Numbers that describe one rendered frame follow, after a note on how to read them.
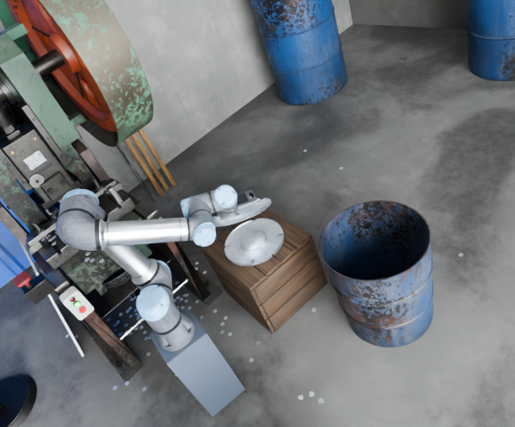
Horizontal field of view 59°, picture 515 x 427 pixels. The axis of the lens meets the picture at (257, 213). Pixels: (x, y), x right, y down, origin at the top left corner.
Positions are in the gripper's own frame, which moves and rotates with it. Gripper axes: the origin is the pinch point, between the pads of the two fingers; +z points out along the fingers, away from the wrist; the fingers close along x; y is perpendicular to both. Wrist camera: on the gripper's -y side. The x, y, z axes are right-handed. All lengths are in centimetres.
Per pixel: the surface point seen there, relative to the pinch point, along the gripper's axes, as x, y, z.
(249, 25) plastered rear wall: -154, -87, 164
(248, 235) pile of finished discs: 11.1, -1.1, 28.6
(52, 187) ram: -42, 63, 0
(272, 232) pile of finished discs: 15.0, -11.6, 25.5
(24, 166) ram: -52, 67, -8
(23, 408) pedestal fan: 35, 137, 53
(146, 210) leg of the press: -20.1, 35.4, 20.9
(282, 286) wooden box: 39.2, -3.9, 21.9
